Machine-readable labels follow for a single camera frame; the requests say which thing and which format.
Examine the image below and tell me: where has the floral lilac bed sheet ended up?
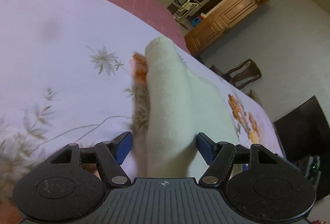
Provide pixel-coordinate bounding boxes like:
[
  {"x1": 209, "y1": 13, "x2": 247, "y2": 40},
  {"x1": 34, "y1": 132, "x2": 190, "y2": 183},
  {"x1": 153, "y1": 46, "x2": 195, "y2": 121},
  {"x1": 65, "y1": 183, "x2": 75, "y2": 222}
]
[{"x1": 1, "y1": 0, "x2": 283, "y2": 202}]

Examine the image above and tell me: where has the brown wooden door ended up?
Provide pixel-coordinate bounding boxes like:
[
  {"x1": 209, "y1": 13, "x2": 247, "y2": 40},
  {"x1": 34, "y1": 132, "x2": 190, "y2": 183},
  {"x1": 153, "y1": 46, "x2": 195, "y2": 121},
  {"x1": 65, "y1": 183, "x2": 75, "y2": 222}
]
[{"x1": 185, "y1": 0, "x2": 269, "y2": 57}]

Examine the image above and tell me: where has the person's left hand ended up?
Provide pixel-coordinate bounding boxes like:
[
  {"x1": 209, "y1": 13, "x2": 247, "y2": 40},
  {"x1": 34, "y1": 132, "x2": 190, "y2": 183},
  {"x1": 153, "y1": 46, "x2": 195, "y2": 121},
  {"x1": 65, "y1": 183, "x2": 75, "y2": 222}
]
[{"x1": 79, "y1": 52, "x2": 151, "y2": 181}]

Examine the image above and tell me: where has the white small cloth garment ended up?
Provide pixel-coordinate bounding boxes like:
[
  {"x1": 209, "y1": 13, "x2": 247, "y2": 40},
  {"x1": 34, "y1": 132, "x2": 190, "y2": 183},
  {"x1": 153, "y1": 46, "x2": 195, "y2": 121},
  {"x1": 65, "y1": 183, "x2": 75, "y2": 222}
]
[{"x1": 145, "y1": 36, "x2": 239, "y2": 178}]

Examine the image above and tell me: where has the dark wooden chair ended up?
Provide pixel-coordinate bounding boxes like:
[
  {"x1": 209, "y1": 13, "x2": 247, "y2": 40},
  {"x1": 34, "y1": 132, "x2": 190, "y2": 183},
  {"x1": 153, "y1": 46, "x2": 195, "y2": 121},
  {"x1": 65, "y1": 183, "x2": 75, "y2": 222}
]
[{"x1": 210, "y1": 59, "x2": 262, "y2": 89}]

